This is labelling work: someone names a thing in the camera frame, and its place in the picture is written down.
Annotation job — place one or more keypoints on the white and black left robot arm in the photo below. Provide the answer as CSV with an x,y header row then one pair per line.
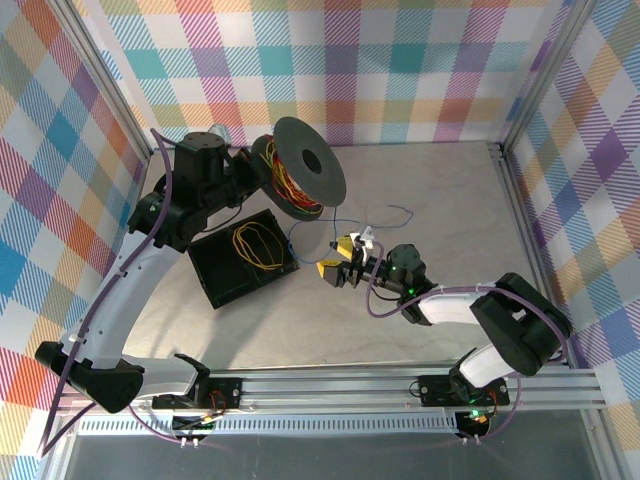
x,y
130,280

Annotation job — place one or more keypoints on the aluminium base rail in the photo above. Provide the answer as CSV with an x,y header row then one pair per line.
x,y
325,390

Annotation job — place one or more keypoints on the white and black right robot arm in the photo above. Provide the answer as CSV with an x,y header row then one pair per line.
x,y
450,307

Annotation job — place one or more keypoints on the aluminium table edge rail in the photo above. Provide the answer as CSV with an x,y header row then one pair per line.
x,y
520,200

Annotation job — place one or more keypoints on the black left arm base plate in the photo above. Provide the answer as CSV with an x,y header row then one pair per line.
x,y
227,390

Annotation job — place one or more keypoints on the black two-compartment tray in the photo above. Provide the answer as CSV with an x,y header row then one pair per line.
x,y
220,270

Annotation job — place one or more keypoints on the aluminium frame post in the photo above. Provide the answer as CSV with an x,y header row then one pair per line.
x,y
544,75
106,75

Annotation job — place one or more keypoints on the black controller board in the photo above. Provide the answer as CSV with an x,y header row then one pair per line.
x,y
477,425
192,425

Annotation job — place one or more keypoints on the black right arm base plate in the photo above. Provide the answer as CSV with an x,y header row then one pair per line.
x,y
432,390

